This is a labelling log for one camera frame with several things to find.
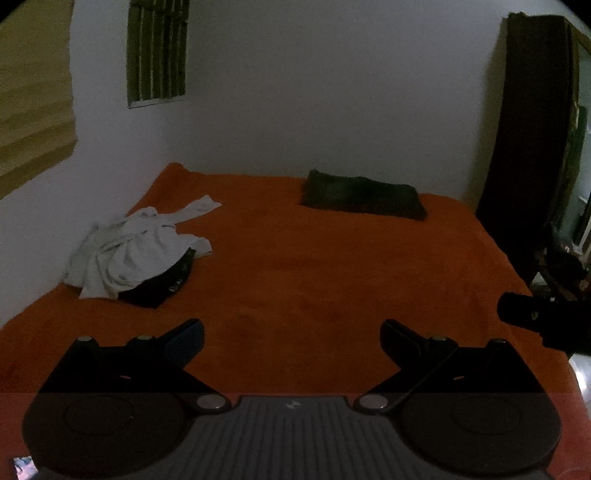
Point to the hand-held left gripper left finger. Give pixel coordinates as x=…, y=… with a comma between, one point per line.
x=187, y=344

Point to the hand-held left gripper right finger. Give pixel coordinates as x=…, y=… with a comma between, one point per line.
x=392, y=344

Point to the white shirt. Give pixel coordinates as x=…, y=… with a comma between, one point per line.
x=134, y=249

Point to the dark clutter heap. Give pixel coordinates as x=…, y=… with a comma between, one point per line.
x=561, y=263

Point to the black garment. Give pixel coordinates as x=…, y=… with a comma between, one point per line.
x=159, y=288

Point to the orange blanket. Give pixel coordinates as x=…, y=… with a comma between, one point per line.
x=295, y=286

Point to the lit doorway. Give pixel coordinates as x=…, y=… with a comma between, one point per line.
x=582, y=184

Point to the dark green pillow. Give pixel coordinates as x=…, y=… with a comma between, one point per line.
x=364, y=196

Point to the dark wooden wardrobe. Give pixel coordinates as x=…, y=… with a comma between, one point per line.
x=526, y=138

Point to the small printed card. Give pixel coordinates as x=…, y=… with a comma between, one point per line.
x=24, y=467

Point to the barred window vent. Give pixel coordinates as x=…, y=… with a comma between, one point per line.
x=157, y=50

